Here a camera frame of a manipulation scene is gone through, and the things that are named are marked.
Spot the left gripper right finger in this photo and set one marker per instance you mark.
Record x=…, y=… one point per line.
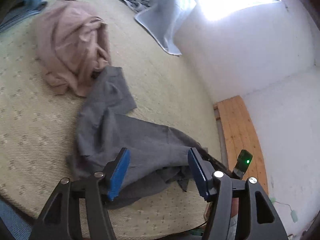
x=229, y=197

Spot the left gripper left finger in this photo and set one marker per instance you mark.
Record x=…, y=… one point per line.
x=60, y=216

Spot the black camera box green light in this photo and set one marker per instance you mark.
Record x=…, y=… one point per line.
x=243, y=161

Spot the pink garment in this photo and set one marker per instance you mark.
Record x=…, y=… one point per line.
x=73, y=46

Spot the light blue blanket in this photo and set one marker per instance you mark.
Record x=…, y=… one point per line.
x=162, y=19

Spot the wooden headboard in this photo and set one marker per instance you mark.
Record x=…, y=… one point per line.
x=239, y=134

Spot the dark grey smile sweatshirt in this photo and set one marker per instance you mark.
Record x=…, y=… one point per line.
x=158, y=153

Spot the blue garment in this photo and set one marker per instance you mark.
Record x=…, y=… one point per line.
x=21, y=10

